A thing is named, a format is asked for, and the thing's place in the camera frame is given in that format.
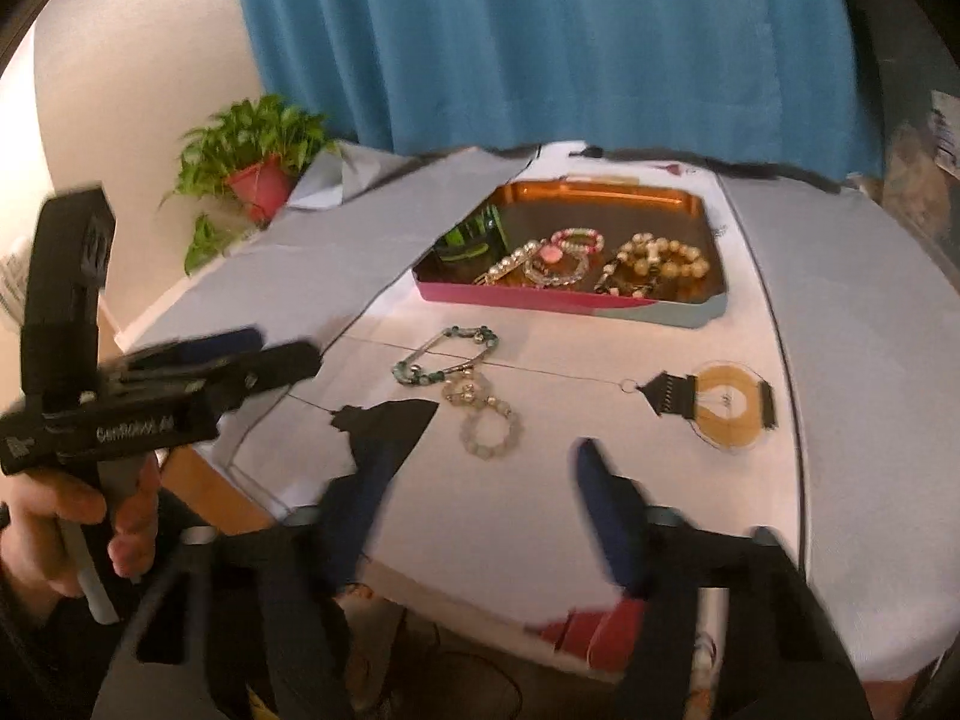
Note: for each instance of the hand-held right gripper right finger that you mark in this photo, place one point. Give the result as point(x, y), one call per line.
point(611, 517)

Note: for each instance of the white table sheet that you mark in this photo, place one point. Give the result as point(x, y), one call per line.
point(570, 420)

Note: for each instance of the blue curtain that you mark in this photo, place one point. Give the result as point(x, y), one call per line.
point(555, 45)

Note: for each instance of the copper tin tray pink rim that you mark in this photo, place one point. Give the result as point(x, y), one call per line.
point(675, 217)

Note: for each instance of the green and black trinket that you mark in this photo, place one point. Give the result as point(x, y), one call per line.
point(474, 236)

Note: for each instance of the grey cloth sheet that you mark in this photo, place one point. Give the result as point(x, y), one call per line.
point(870, 390)
point(322, 255)

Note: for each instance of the small black clip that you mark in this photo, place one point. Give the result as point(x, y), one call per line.
point(589, 151)

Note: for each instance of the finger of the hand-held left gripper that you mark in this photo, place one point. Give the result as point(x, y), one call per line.
point(277, 369)
point(217, 346)

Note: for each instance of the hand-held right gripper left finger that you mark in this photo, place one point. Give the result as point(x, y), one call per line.
point(360, 487)

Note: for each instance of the potted green plant red pot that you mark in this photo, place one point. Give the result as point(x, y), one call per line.
point(247, 157)

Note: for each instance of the small pink tag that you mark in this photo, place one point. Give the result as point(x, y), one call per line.
point(675, 166)

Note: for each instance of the red cloth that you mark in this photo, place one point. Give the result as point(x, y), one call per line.
point(592, 634)

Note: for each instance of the teal bead bangle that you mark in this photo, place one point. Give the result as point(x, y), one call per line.
point(450, 356)

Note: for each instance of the person's left hand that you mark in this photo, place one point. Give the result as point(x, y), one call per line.
point(45, 517)

